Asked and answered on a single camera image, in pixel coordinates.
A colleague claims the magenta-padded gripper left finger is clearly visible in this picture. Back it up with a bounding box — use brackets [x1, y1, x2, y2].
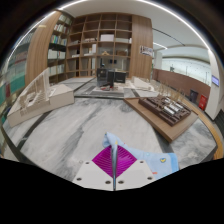
[72, 145, 116, 192]

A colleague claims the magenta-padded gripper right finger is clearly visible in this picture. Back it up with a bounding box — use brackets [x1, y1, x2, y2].
[115, 145, 157, 192]

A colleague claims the light blue towel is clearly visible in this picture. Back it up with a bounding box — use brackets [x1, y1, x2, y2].
[101, 131, 180, 181]

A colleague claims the dark brown architectural model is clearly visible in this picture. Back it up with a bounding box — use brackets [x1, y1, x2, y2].
[138, 93, 193, 127]

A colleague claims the small white building model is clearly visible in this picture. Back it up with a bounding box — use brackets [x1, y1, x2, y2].
[131, 75, 156, 92]

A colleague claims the white architectural model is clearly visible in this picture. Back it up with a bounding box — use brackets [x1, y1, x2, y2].
[6, 68, 76, 128]

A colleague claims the dark bin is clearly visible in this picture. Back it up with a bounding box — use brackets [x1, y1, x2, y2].
[189, 89, 199, 104]

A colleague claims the red bin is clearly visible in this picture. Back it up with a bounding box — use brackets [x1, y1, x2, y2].
[198, 94, 209, 111]

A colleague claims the wooden shelf unit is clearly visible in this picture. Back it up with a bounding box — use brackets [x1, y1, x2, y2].
[25, 12, 154, 85]

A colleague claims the wall-mounted screen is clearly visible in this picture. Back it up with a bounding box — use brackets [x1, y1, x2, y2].
[211, 75, 221, 88]

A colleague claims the wall sign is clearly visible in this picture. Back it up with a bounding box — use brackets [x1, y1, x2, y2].
[139, 45, 155, 58]

